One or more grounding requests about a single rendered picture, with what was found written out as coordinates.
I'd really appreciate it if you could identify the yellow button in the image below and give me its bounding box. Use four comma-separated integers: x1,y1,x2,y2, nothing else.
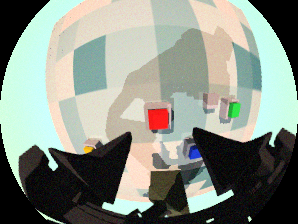
84,140,101,153

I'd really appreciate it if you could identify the red button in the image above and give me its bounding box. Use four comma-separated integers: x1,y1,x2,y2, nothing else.
144,101,170,131

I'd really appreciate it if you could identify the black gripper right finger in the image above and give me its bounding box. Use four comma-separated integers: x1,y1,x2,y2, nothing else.
193,127,273,197

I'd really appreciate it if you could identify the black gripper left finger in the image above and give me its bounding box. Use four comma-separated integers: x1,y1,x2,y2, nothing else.
48,132,133,205

